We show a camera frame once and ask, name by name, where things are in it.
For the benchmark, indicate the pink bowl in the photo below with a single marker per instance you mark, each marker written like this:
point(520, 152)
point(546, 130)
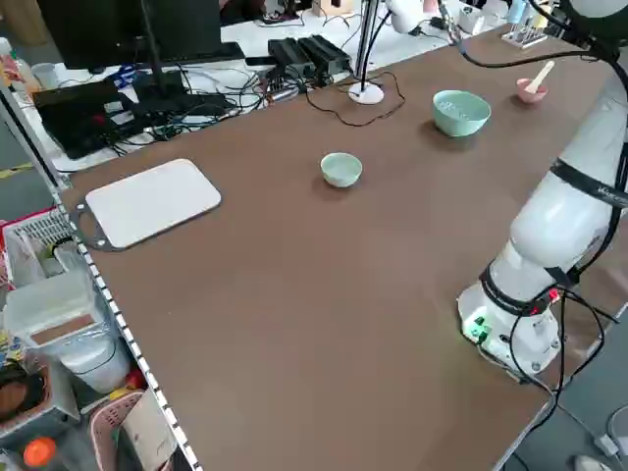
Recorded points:
point(532, 94)

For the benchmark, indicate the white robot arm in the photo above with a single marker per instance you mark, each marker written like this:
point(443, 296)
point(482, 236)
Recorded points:
point(554, 221)

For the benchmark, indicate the white slotted basket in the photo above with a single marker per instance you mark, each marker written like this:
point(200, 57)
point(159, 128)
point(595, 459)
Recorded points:
point(34, 230)

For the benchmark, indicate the aluminium frame rail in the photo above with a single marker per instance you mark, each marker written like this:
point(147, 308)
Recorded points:
point(127, 338)

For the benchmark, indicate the pink plastic basket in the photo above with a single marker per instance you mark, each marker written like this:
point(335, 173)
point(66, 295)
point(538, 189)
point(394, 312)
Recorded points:
point(105, 427)

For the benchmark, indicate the black stand pole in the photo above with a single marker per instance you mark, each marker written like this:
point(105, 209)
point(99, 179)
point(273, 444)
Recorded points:
point(159, 64)

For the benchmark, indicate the clear plastic storage box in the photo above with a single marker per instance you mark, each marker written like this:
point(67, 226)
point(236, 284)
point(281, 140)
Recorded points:
point(49, 304)

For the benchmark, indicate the black monitor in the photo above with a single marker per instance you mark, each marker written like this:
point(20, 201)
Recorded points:
point(98, 29)

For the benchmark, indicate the brown cardboard sheet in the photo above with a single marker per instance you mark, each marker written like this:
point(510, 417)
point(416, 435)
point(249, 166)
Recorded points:
point(149, 429)

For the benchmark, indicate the small green bowl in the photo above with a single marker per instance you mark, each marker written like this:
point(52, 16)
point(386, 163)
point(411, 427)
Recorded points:
point(341, 170)

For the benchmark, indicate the large green bowl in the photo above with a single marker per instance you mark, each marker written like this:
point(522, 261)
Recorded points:
point(461, 115)

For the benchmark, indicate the clear plastic beaker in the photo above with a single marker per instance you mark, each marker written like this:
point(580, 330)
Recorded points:
point(45, 76)

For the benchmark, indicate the white grey-rimmed cutting board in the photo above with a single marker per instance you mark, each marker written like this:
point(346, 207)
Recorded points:
point(152, 201)

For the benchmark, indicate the aluminium frame post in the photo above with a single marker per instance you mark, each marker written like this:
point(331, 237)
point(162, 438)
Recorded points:
point(368, 39)

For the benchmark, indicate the yellow cup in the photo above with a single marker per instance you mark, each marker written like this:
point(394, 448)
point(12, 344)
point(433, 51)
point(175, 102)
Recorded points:
point(539, 20)

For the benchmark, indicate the blue cup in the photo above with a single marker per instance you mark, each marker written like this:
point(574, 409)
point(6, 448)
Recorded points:
point(516, 10)

